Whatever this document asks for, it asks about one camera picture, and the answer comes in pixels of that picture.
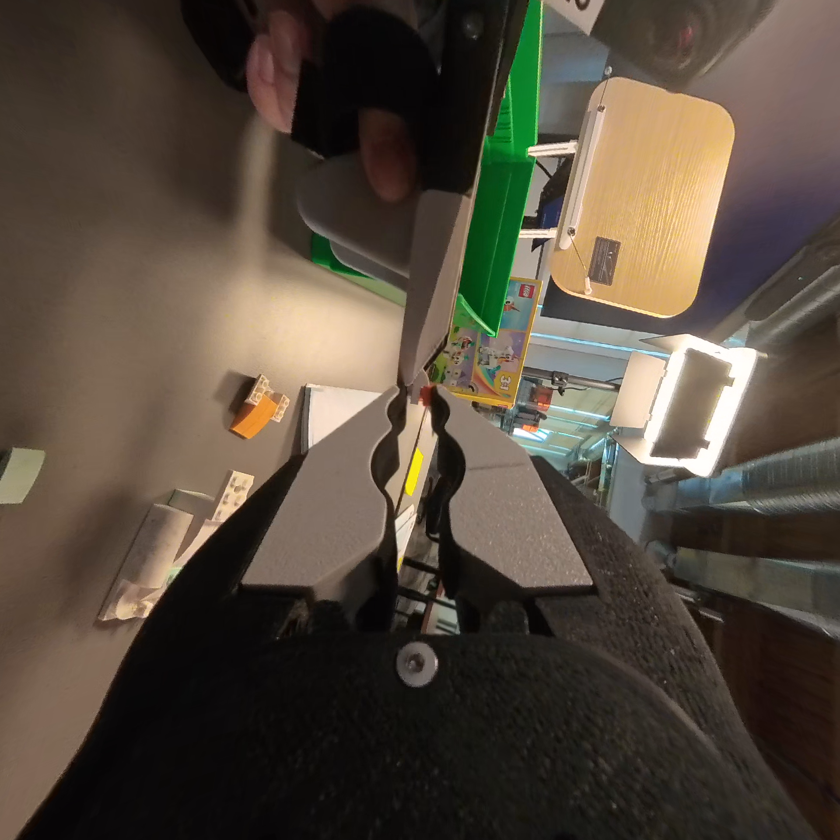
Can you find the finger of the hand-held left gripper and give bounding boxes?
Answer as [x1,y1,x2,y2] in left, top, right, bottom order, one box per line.
[397,189,475,388]

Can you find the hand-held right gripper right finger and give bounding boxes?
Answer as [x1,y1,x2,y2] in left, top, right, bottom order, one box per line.
[433,386,596,599]

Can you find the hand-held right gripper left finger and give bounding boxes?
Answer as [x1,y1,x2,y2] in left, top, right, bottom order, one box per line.
[239,386,403,610]

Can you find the green plastic bin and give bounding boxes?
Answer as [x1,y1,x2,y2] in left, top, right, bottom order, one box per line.
[308,0,547,337]

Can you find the orange and white lego assembly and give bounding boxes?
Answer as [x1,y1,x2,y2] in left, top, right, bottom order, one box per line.
[228,373,291,438]

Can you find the white and mint lego assembly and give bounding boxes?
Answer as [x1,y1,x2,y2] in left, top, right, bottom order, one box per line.
[96,469,258,624]

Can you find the mint green lego piece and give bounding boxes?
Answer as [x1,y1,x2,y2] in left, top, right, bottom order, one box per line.
[0,448,47,506]

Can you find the person's left hand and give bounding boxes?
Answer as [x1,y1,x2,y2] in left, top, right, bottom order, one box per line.
[245,0,422,202]

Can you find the yellow printed toy box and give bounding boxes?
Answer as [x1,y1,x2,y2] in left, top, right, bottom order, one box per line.
[430,277,546,412]

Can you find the white instruction booklet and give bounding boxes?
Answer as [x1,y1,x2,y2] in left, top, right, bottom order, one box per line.
[300,383,442,595]

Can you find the black light stand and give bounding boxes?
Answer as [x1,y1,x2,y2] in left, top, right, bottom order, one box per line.
[527,369,623,396]

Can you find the tilting wooden table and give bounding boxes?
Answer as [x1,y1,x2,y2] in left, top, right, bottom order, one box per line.
[517,76,737,320]

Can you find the studio light panel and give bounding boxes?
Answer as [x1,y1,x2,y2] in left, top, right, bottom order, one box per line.
[612,330,770,479]

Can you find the large dark display screen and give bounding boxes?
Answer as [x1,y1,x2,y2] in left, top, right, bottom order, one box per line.
[535,59,840,324]

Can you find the black video bar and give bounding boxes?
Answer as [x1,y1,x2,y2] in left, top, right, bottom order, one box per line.
[740,231,840,324]

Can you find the wide silver ventilation duct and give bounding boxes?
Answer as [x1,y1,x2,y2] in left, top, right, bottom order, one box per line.
[646,436,840,521]

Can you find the slim silver ventilation duct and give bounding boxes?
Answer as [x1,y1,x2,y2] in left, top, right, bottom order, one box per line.
[718,266,840,358]

